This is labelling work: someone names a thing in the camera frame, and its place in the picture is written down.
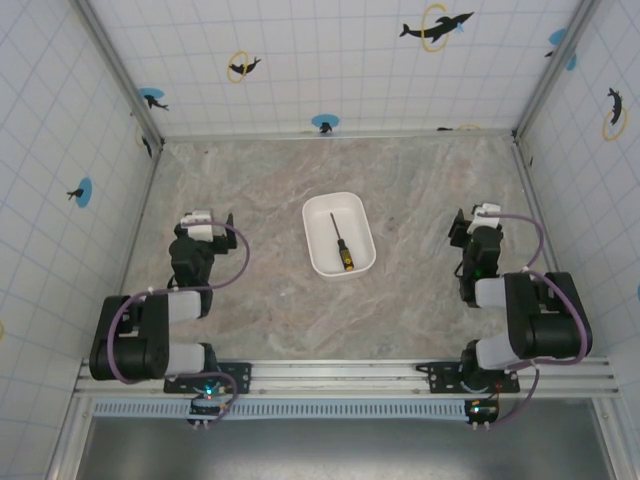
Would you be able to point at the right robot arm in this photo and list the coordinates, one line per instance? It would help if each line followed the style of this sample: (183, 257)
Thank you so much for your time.
(545, 325)

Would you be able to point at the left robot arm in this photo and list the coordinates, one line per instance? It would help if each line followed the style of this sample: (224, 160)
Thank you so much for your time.
(150, 320)

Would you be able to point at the white plastic bin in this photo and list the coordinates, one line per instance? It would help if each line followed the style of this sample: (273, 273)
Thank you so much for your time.
(352, 220)

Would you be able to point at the blue circle diver sticker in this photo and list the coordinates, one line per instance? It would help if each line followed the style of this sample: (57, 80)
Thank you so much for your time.
(84, 192)

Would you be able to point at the blue circle fish sticker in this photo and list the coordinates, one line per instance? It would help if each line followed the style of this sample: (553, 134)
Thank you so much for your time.
(325, 122)

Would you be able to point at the blue circle shark sticker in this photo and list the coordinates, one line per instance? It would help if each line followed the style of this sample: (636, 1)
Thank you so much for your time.
(151, 97)

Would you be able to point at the small dolphin hoop sticker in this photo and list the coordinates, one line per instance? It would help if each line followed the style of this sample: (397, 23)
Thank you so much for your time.
(242, 66)

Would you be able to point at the upright dolphin hoop sticker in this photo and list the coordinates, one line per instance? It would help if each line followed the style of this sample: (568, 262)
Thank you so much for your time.
(616, 112)

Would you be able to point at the large dolphin hoop sticker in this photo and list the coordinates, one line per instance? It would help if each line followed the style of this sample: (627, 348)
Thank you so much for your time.
(440, 27)

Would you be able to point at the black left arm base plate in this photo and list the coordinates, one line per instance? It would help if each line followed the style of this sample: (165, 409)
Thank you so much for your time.
(240, 372)

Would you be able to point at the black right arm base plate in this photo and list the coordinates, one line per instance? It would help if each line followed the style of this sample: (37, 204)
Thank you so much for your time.
(440, 372)

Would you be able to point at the aluminium frame crossbar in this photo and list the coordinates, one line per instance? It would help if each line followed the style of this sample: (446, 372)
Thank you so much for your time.
(340, 136)

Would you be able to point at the aluminium mounting rail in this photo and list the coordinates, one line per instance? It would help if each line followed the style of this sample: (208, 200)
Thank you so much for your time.
(340, 375)

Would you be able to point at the aluminium frame post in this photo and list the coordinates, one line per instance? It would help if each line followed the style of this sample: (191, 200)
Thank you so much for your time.
(555, 70)
(120, 75)

